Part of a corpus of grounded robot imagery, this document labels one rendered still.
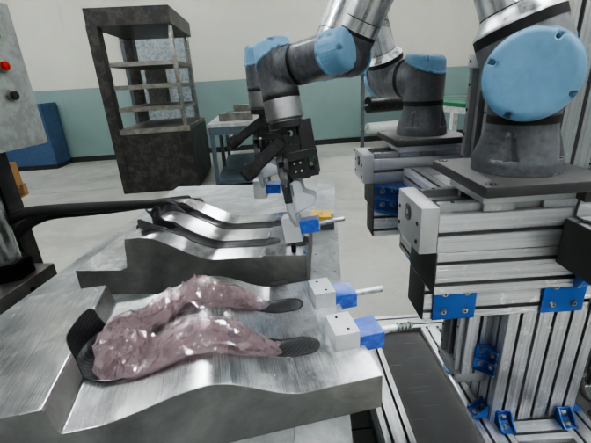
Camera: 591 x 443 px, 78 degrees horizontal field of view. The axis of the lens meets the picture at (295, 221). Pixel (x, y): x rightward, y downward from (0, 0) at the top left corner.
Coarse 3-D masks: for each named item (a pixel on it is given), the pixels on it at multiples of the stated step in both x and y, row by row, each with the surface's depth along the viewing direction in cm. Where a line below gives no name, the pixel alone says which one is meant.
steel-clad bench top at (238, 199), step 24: (192, 192) 153; (216, 192) 151; (240, 192) 149; (144, 216) 128; (336, 216) 117; (336, 240) 100; (72, 264) 95; (312, 264) 88; (336, 264) 87; (48, 288) 84; (72, 288) 83; (288, 432) 46; (312, 432) 46; (336, 432) 46
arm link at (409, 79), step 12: (408, 60) 106; (420, 60) 103; (432, 60) 102; (444, 60) 103; (396, 72) 110; (408, 72) 106; (420, 72) 104; (432, 72) 103; (444, 72) 104; (396, 84) 111; (408, 84) 107; (420, 84) 105; (432, 84) 104; (444, 84) 107; (408, 96) 108; (420, 96) 106; (432, 96) 105
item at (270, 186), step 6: (258, 180) 103; (276, 180) 107; (258, 186) 103; (270, 186) 103; (276, 186) 103; (258, 192) 104; (264, 192) 104; (270, 192) 104; (276, 192) 104; (258, 198) 105; (264, 198) 104
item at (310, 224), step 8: (312, 216) 79; (288, 224) 76; (304, 224) 76; (312, 224) 76; (320, 224) 77; (288, 232) 76; (296, 232) 76; (304, 232) 76; (312, 232) 76; (288, 240) 77; (296, 240) 77
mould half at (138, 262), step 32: (192, 224) 85; (96, 256) 85; (128, 256) 76; (160, 256) 75; (192, 256) 75; (224, 256) 76; (256, 256) 74; (288, 256) 73; (128, 288) 79; (160, 288) 78
